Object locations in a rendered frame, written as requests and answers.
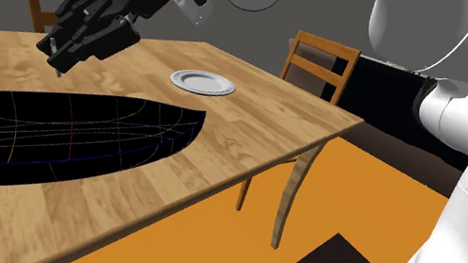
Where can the white plate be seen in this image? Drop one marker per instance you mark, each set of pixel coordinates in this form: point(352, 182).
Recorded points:
point(202, 83)

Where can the wooden dining table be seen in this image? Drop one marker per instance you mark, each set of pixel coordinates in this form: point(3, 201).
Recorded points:
point(240, 122)

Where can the black cabinet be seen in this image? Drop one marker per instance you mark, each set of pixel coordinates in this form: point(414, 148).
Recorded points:
point(383, 97)

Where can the black oval mat with lines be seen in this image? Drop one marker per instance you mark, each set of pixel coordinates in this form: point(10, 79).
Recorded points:
point(52, 136)

